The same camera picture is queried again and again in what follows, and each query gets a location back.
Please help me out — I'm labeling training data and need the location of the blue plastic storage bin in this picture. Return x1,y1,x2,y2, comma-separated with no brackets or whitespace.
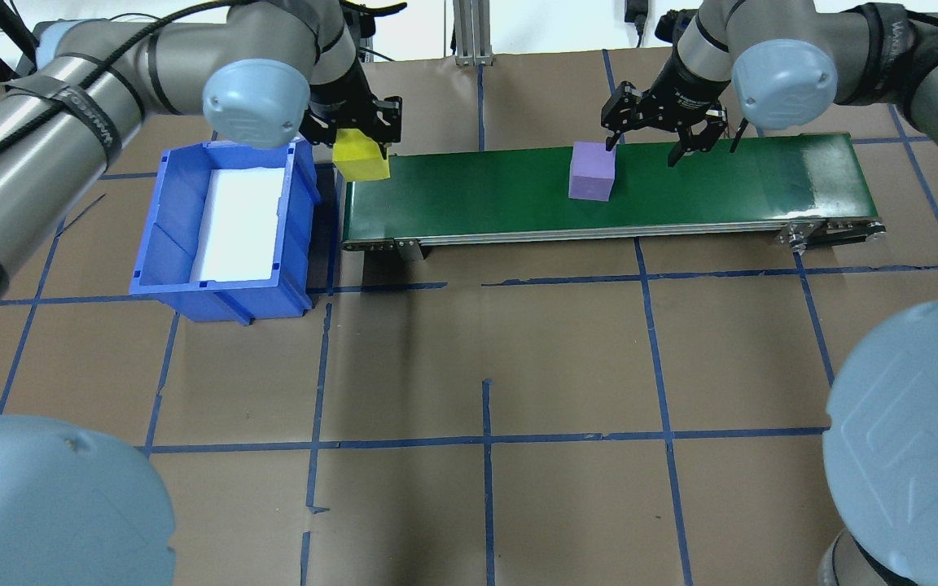
129,138,323,325

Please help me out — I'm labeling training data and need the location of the white foam sheet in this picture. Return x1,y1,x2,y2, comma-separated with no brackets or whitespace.
191,167,289,282

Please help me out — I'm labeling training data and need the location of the yellow foam block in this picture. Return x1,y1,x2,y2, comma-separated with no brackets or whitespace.
332,126,392,182

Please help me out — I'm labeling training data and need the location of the green conveyor belt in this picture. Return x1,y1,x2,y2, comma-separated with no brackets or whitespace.
341,132,887,263

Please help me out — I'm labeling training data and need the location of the aluminium profile post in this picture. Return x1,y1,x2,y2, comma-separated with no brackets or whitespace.
453,0,496,68

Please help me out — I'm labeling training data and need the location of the purple foam block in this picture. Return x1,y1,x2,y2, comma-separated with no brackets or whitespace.
568,142,618,202

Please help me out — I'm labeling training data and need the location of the black stand bar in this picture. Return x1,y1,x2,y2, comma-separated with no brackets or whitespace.
0,0,40,59

